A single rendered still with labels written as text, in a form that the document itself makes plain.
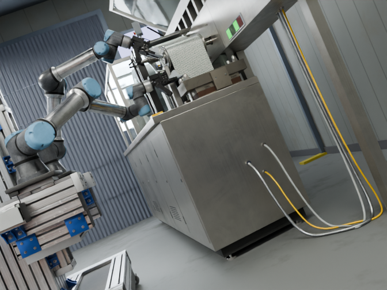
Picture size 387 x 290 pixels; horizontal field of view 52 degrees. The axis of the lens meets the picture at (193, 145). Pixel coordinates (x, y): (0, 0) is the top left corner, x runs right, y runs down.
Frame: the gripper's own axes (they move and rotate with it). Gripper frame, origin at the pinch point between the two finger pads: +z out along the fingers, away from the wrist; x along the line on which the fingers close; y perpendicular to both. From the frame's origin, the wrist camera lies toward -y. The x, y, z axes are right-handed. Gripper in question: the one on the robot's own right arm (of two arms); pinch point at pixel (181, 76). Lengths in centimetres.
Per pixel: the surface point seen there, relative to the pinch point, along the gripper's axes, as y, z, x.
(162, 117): -21.0, -26.7, -25.9
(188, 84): -8.7, -3.9, -19.9
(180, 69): 4.7, 1.3, -0.3
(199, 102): -21.0, -4.0, -25.9
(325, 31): -17, 49, -77
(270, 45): 29, 170, 183
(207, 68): -0.8, 17.4, -0.3
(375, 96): -64, 158, 41
